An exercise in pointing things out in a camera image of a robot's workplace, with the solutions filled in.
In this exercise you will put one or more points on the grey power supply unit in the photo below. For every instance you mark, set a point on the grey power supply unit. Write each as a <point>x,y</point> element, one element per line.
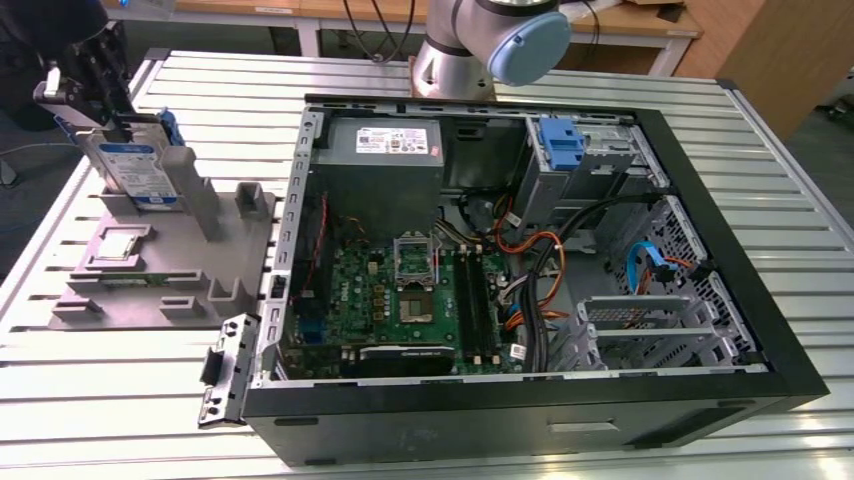
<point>380,200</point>

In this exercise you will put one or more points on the grey metal drive cage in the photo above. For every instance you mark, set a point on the grey metal drive cage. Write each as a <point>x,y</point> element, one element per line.
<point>554,200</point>

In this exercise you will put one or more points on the brown wooden cabinet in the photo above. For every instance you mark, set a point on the brown wooden cabinet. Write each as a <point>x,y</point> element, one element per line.
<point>787,50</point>

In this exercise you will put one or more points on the black RAM slot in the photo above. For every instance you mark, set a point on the black RAM slot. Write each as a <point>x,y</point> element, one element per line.
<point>467,310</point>
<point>486,310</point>

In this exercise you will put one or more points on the green RAM stick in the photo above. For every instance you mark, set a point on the green RAM stick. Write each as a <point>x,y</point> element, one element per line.
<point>133,280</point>

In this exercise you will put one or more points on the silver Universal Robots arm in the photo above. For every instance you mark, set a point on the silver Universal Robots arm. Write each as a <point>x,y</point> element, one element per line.
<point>454,60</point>

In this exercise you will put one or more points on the grey metal disk bay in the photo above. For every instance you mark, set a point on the grey metal disk bay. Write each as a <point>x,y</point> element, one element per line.
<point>634,305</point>

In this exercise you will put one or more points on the hard disk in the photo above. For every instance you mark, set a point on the hard disk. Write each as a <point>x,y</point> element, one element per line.
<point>140,175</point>

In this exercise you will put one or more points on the green motherboard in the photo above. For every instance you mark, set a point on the green motherboard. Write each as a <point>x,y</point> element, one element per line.
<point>363,310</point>

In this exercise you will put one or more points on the black PC case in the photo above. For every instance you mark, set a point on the black PC case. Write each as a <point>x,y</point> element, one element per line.
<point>467,425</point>

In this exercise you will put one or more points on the silver CPU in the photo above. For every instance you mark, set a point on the silver CPU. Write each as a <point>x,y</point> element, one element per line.
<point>115,247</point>

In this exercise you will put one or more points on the CPU socket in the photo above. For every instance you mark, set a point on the CPU socket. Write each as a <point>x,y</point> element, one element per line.
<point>419,309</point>

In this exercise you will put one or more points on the black chair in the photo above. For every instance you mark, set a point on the black chair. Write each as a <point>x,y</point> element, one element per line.
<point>20,115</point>

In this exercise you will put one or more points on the blue plastic drive latch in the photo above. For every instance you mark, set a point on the blue plastic drive latch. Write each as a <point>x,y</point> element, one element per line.
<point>560,145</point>

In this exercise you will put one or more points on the wooden desk white frame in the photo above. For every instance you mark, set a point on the wooden desk white frame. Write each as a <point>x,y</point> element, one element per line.
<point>220,6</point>

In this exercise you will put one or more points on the metal slot retainer bracket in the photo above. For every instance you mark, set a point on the metal slot retainer bracket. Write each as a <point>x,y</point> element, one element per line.
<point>229,370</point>

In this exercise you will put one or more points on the grey parts rack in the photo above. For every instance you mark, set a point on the grey parts rack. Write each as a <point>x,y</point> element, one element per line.
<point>200,280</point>

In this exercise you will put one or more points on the black graphics card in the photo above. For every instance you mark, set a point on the black graphics card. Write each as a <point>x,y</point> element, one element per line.
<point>400,361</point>

